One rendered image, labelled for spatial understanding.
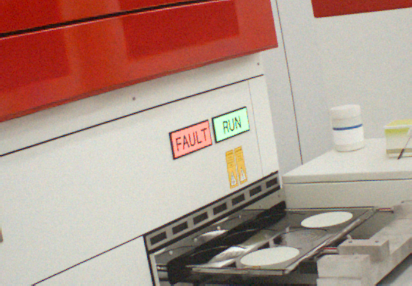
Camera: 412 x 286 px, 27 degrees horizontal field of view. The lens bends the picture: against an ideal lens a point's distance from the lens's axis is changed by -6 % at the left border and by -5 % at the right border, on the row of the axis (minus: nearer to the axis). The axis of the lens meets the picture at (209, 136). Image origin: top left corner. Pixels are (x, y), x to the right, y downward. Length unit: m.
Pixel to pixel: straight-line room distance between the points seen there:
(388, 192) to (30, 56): 0.81
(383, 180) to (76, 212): 0.65
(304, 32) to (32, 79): 3.95
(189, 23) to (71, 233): 0.43
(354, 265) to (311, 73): 3.79
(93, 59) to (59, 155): 0.15
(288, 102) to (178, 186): 3.33
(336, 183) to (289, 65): 3.16
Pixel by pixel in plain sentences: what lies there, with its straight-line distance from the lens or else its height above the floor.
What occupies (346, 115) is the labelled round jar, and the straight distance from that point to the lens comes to 1.97.
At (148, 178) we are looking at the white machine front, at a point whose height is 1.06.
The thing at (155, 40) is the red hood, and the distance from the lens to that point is 1.46.
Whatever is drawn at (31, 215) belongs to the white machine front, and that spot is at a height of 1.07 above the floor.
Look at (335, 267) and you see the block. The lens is 1.40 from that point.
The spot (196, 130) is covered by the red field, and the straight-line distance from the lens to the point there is 1.60.
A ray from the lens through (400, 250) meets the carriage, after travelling 1.53.
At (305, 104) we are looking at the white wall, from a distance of 5.03.
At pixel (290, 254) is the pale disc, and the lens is 1.51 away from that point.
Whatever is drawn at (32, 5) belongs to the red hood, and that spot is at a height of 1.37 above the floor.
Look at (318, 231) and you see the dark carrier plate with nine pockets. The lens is 1.62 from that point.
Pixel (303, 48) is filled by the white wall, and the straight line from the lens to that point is 5.08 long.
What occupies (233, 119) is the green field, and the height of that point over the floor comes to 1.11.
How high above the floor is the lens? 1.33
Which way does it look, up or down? 8 degrees down
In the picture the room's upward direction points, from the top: 9 degrees counter-clockwise
